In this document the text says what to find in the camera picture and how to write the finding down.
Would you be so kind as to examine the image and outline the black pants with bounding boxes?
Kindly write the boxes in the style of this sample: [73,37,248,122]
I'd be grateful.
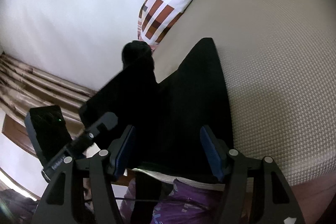
[79,37,236,224]

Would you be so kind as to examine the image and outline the purple printed cloth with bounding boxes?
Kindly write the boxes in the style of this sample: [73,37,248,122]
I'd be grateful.
[119,179,221,224]

